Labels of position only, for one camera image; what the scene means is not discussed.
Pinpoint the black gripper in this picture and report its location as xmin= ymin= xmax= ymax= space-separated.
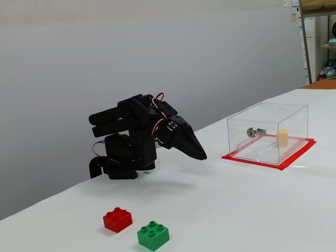
xmin=149 ymin=98 xmax=208 ymax=160

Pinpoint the yellow lego brick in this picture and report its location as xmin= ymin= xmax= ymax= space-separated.
xmin=276 ymin=129 xmax=289 ymax=147

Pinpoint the transparent plastic box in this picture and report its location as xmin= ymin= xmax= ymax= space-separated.
xmin=226 ymin=102 xmax=309 ymax=165

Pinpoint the green lego brick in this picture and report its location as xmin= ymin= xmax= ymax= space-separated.
xmin=136 ymin=221 xmax=170 ymax=252

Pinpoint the red lego brick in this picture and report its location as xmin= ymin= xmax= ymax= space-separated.
xmin=102 ymin=207 xmax=133 ymax=234

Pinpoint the silver cam lock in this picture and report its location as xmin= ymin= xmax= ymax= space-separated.
xmin=246 ymin=127 xmax=267 ymax=139

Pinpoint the white table cover sheet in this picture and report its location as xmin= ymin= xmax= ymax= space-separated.
xmin=0 ymin=88 xmax=336 ymax=252

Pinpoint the black table clamp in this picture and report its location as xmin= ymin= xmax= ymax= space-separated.
xmin=89 ymin=156 xmax=124 ymax=180

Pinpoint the red tape rectangle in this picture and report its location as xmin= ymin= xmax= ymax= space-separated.
xmin=222 ymin=134 xmax=318 ymax=172

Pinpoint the orange wooden table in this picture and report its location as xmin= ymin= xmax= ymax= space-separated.
xmin=301 ymin=78 xmax=336 ymax=90

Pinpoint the clear plastic bag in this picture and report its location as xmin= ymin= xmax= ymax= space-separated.
xmin=324 ymin=59 xmax=336 ymax=79

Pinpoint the white refrigerator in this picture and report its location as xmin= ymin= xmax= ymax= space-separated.
xmin=304 ymin=17 xmax=320 ymax=85

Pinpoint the red white black servo cable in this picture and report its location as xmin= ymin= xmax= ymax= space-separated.
xmin=92 ymin=141 xmax=106 ymax=158
xmin=150 ymin=93 xmax=166 ymax=116
xmin=152 ymin=115 xmax=169 ymax=140

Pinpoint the metal shelf rack frame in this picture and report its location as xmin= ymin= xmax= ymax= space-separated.
xmin=299 ymin=0 xmax=336 ymax=85

